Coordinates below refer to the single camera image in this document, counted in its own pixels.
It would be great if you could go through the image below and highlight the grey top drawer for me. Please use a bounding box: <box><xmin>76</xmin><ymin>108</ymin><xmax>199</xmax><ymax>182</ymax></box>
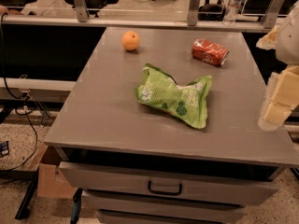
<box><xmin>59</xmin><ymin>161</ymin><xmax>278</xmax><ymax>205</ymax></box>

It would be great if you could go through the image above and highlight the red coke can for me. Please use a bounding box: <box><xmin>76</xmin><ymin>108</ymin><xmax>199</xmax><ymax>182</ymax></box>
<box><xmin>192</xmin><ymin>38</ymin><xmax>229</xmax><ymax>66</ymax></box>

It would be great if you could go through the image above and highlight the green chip bag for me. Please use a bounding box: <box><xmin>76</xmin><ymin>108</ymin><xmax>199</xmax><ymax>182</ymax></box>
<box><xmin>135</xmin><ymin>63</ymin><xmax>212</xmax><ymax>129</ymax></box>

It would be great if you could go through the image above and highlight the orange fruit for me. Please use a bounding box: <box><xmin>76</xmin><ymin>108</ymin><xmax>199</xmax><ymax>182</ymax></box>
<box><xmin>121</xmin><ymin>31</ymin><xmax>140</xmax><ymax>51</ymax></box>

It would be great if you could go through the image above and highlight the metal railing frame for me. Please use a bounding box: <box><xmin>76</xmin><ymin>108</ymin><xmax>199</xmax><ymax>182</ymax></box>
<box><xmin>1</xmin><ymin>0</ymin><xmax>285</xmax><ymax>32</ymax></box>

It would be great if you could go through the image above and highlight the grey drawer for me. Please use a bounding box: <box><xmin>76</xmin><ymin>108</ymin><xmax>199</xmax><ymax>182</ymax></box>
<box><xmin>59</xmin><ymin>161</ymin><xmax>278</xmax><ymax>205</ymax></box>
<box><xmin>82</xmin><ymin>191</ymin><xmax>245</xmax><ymax>223</ymax></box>

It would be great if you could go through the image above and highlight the cardboard box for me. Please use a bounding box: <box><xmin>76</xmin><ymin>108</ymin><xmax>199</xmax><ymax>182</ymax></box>
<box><xmin>31</xmin><ymin>145</ymin><xmax>77</xmax><ymax>199</ymax></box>

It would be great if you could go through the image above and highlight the grey middle drawer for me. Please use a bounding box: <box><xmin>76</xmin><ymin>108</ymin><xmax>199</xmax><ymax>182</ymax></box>
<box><xmin>82</xmin><ymin>191</ymin><xmax>245</xmax><ymax>223</ymax></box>

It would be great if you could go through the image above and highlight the black bag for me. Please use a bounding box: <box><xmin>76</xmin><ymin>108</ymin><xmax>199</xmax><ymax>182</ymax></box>
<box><xmin>198</xmin><ymin>0</ymin><xmax>226</xmax><ymax>21</ymax></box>

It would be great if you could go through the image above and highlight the black drawer handle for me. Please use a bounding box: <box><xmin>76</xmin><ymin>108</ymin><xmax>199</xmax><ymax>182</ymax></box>
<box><xmin>147</xmin><ymin>181</ymin><xmax>183</xmax><ymax>196</ymax></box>

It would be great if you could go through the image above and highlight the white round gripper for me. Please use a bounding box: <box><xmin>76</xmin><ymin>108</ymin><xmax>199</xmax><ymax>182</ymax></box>
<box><xmin>256</xmin><ymin>1</ymin><xmax>299</xmax><ymax>131</ymax></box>

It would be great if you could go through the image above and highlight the black power cable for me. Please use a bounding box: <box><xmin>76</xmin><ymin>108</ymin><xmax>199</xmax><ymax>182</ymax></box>
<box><xmin>0</xmin><ymin>12</ymin><xmax>39</xmax><ymax>185</ymax></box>

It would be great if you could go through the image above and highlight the clear plastic water bottle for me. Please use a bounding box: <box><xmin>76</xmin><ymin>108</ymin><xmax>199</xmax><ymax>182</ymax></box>
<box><xmin>223</xmin><ymin>0</ymin><xmax>244</xmax><ymax>25</ymax></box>

